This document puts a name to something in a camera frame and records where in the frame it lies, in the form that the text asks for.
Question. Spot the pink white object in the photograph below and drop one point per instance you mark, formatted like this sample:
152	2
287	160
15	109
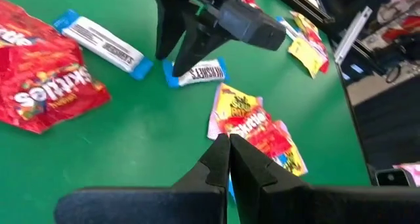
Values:
414	174

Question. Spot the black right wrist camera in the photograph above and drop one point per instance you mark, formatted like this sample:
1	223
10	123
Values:
256	27

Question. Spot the white blue Hershey's bar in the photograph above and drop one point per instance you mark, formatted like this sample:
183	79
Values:
231	188
286	25
101	43
203	73

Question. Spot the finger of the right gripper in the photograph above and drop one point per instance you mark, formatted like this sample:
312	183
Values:
169	20
203	43

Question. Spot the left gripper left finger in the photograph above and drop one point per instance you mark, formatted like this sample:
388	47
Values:
183	204

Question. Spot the silver metal bracket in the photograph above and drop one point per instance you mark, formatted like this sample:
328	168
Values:
352	35

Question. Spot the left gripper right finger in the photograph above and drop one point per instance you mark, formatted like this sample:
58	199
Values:
295	204

